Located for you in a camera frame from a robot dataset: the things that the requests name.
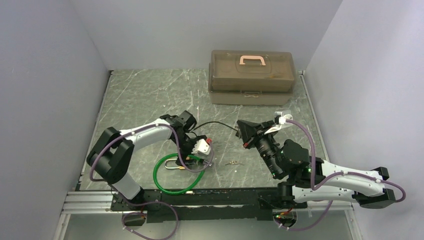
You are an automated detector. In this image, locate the brass padlock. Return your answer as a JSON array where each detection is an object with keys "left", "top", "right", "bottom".
[{"left": 163, "top": 158, "right": 186, "bottom": 170}]

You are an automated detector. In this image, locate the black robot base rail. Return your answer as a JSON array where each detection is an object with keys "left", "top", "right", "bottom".
[{"left": 110, "top": 187, "right": 308, "bottom": 223}]

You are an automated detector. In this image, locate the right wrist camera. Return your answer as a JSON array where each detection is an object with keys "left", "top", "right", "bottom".
[{"left": 264, "top": 109, "right": 293, "bottom": 135}]

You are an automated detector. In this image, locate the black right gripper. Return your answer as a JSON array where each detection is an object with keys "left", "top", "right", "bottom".
[{"left": 237, "top": 119, "right": 283, "bottom": 178}]

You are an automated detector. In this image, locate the silver key bunch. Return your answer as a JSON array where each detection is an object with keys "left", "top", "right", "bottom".
[{"left": 225, "top": 161, "right": 244, "bottom": 166}]

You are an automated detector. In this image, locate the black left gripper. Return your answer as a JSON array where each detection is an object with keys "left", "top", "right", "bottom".
[{"left": 171, "top": 133, "right": 207, "bottom": 170}]

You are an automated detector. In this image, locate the black cable padlock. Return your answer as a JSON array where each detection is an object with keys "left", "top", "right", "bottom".
[{"left": 190, "top": 121, "right": 240, "bottom": 133}]

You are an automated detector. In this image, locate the brown plastic toolbox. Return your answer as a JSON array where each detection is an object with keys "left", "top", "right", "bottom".
[{"left": 208, "top": 50, "right": 297, "bottom": 106}]

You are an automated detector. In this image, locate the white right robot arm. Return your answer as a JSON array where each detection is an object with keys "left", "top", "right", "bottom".
[{"left": 236, "top": 116, "right": 399, "bottom": 209}]

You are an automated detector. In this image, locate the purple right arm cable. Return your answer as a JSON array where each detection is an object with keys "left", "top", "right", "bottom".
[{"left": 286, "top": 119, "right": 407, "bottom": 232}]

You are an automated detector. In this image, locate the green cable lock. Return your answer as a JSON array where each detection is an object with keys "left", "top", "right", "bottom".
[{"left": 152, "top": 152, "right": 215, "bottom": 196}]

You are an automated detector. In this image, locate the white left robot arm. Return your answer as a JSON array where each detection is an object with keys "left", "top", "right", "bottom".
[{"left": 86, "top": 110, "right": 214, "bottom": 210}]

